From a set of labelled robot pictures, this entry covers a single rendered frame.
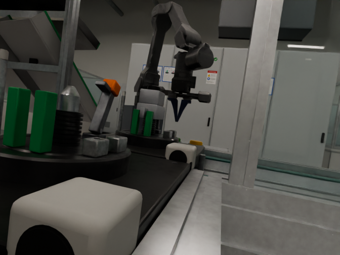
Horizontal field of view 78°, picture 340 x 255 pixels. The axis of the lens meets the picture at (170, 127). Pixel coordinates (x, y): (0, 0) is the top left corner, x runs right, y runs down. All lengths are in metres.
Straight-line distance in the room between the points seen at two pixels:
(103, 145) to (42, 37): 0.38
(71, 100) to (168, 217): 0.15
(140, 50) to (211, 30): 5.10
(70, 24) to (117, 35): 9.28
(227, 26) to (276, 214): 0.26
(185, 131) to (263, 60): 3.24
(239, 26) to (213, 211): 0.25
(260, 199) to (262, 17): 0.22
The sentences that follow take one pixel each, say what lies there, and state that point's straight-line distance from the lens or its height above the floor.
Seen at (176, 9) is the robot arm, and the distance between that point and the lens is 0.82.
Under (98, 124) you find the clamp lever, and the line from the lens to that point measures 0.28.
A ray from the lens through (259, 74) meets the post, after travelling 0.29.
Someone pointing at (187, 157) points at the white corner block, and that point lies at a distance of 0.33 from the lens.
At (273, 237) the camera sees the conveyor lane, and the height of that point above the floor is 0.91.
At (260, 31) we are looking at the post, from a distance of 0.30.
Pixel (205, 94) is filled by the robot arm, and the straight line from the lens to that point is 0.64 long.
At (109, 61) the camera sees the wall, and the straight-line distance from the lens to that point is 9.66.
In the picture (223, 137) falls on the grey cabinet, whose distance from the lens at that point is 3.44.
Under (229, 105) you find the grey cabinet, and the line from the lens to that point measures 3.45.
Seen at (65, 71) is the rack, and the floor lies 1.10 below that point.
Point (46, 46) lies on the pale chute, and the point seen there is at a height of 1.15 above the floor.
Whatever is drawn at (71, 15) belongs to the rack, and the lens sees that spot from 0.56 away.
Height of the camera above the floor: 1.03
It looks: 3 degrees down
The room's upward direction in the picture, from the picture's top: 8 degrees clockwise
